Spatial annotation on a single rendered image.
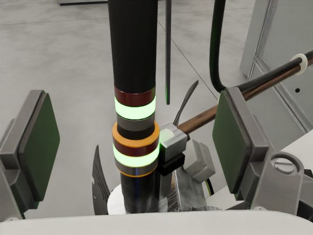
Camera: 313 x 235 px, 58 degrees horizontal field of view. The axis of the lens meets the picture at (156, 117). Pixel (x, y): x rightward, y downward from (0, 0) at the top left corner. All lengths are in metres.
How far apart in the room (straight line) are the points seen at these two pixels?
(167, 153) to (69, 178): 2.04
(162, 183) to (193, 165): 0.49
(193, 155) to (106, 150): 1.70
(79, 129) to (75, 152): 0.29
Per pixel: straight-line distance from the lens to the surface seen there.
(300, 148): 0.73
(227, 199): 0.78
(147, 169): 0.27
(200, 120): 0.32
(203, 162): 0.81
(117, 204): 0.34
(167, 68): 0.22
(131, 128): 0.24
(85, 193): 2.19
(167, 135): 0.29
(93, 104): 2.98
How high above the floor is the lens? 1.74
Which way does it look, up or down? 39 degrees down
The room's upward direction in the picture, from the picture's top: 2 degrees clockwise
